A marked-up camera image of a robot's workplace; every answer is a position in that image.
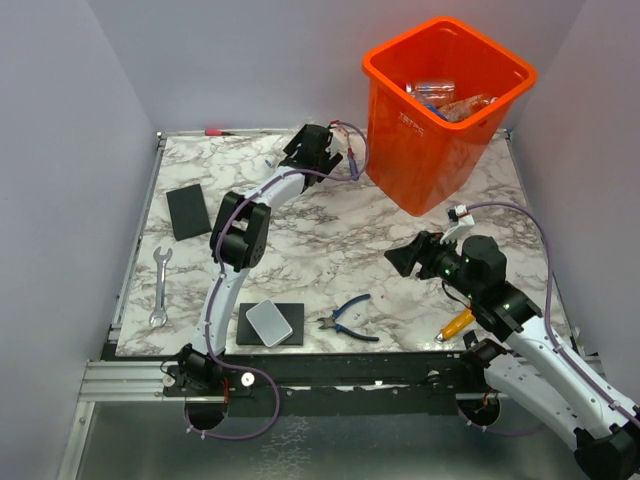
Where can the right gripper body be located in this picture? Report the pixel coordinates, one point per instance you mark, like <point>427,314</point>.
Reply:
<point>444,262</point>

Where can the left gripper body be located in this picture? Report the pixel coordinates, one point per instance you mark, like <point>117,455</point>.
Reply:
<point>326,161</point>

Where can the tall orange label bottle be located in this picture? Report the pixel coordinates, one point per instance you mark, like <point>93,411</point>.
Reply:
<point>461,110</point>

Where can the blue label water bottle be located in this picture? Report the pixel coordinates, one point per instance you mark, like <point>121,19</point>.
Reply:
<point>436,93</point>

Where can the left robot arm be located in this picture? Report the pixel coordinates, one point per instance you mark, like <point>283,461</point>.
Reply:
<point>238,243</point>

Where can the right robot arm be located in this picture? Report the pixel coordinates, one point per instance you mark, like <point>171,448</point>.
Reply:
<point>528,361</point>

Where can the orange plastic bin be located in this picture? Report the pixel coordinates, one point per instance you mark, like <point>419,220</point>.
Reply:
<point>416,158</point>

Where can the white bottle cap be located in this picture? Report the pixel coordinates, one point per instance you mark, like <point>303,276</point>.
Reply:
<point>270,161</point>

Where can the red screwdriver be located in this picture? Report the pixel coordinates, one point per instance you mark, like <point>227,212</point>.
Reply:
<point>353,166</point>

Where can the red pen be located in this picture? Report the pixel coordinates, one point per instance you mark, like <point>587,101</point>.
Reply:
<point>217,133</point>

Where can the black foam pad upper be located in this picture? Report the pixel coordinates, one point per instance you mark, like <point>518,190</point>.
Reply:
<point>188,212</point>

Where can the white rounded box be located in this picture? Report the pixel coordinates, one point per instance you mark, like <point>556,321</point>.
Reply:
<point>268,323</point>

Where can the silver wrench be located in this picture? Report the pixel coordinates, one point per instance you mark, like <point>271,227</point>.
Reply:
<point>159,316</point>

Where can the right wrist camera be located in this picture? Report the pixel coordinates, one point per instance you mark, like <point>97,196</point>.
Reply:
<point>460,223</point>

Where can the yellow handle utility knife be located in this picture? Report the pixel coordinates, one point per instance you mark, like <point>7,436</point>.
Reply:
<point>454,327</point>

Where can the blue handle pliers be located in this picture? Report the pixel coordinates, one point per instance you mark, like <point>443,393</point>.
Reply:
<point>341,320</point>

